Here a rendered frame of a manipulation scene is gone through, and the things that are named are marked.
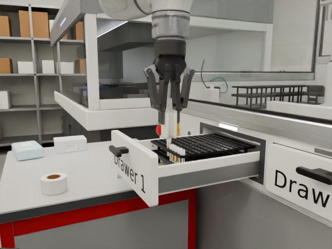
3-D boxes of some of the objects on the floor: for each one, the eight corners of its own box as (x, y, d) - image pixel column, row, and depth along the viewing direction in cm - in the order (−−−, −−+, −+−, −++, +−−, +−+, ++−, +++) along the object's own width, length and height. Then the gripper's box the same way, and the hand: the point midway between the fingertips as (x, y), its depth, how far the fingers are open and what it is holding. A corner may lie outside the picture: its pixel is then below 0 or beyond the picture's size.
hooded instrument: (93, 274, 158) (75, -87, 127) (59, 172, 322) (48, 4, 292) (261, 225, 209) (277, -41, 178) (157, 158, 374) (156, 14, 343)
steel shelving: (-63, 160, 367) (-87, -7, 332) (-50, 150, 412) (-70, 3, 377) (194, 138, 492) (196, 15, 458) (182, 132, 538) (183, 20, 503)
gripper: (188, 43, 75) (186, 133, 79) (136, 39, 69) (136, 137, 73) (204, 40, 68) (201, 138, 72) (147, 35, 62) (147, 143, 66)
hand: (168, 124), depth 72 cm, fingers closed
